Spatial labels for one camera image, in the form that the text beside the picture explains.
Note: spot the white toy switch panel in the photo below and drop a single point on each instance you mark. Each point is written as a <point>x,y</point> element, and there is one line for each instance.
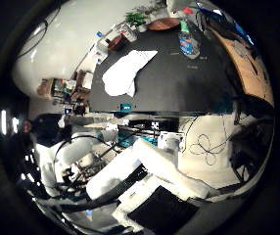
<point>99,54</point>

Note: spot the light wooden desk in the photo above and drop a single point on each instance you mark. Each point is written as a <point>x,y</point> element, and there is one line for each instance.
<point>247,70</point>

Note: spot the dark brown wooden bowl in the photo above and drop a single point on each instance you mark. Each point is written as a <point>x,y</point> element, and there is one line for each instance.
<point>115,42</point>

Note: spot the teal tag on table edge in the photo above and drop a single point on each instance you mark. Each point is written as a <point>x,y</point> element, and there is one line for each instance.
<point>126,107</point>

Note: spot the round wooden plate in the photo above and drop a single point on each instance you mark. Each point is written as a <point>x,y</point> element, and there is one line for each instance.
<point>163,24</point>

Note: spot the white striped cloth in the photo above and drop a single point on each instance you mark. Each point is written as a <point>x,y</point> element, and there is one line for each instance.
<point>123,75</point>

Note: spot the green potted plant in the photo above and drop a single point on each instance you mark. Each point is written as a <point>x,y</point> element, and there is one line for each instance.
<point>135,18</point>

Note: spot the brown wooden shelf unit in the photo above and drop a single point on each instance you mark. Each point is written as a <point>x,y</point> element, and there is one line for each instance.
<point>78,88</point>

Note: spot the clear container red label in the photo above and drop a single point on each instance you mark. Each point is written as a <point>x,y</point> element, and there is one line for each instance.
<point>129,32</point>

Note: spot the person in dark top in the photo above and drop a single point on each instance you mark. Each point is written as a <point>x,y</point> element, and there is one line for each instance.
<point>48,129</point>

